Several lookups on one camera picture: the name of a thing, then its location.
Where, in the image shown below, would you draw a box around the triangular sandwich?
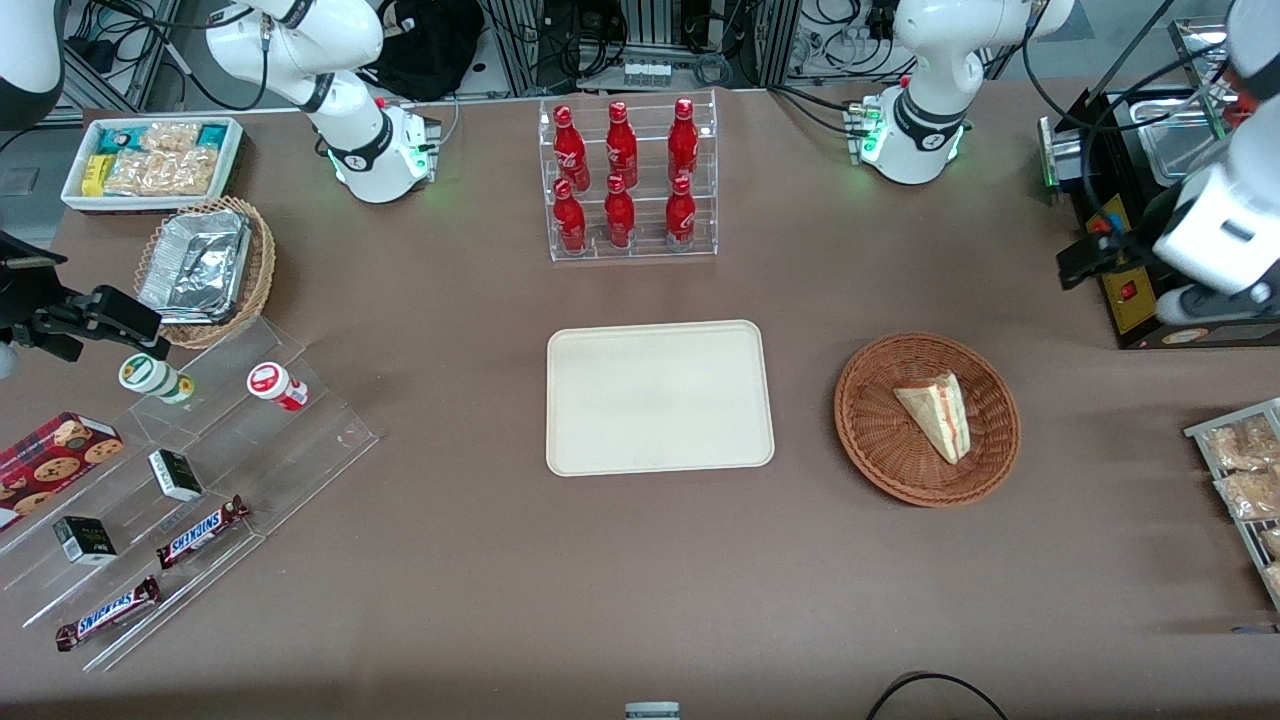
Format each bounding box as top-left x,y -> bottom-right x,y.
893,372 -> 974,466

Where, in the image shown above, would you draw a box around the oval tan wicker basket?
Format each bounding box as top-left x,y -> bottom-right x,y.
133,195 -> 277,350

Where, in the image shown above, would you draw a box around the grey wire tray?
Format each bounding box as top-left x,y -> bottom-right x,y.
1184,397 -> 1280,612

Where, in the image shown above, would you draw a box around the brown Snickers bar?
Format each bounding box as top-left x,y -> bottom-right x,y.
54,575 -> 163,653
156,495 -> 251,571

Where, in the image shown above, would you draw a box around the small black box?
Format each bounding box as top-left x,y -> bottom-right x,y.
147,449 -> 205,503
52,515 -> 119,567

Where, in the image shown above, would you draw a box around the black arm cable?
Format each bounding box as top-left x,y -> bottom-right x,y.
1020,0 -> 1246,246

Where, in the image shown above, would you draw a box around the red lid white cup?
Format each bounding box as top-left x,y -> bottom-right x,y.
247,362 -> 310,412

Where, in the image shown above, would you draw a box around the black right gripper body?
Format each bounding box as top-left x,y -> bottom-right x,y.
0,232 -> 77,343

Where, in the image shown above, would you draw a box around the white rectangular snack bin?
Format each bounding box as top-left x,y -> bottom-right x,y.
61,116 -> 247,214

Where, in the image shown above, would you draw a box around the clear acrylic bottle rack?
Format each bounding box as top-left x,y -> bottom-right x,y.
537,89 -> 720,264

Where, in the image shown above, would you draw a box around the black hot display case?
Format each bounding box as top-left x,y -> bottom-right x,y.
1038,15 -> 1280,350

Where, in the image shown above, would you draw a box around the red cookie box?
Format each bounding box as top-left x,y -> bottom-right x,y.
0,411 -> 125,532

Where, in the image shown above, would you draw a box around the small clear cracker bag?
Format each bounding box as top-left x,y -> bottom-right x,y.
139,121 -> 202,154

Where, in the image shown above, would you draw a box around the green lid white cup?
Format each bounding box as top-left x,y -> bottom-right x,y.
118,352 -> 197,406

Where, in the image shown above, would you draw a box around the black bag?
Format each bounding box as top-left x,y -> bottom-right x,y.
362,0 -> 487,102

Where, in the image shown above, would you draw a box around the clear acrylic tiered stand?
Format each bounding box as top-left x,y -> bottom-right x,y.
0,317 -> 380,674

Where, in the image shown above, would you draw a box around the silver foil containers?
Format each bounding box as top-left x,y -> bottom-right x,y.
138,209 -> 253,325

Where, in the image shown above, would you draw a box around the red cola bottle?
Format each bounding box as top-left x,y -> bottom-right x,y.
551,178 -> 589,255
664,174 -> 698,250
552,104 -> 592,192
603,173 -> 638,250
667,96 -> 700,187
605,100 -> 640,190

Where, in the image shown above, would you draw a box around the cream rectangular serving tray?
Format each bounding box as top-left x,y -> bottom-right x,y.
545,319 -> 777,478

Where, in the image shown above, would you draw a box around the steel food pan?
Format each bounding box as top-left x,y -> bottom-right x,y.
1130,98 -> 1236,188

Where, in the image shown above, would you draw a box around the large clear cracker bag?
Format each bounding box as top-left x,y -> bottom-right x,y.
104,147 -> 220,198

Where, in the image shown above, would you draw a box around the round brown wicker basket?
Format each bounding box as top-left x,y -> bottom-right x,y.
834,331 -> 1022,509

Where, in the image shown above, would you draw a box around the black floor cable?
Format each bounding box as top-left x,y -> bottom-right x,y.
864,671 -> 1012,720

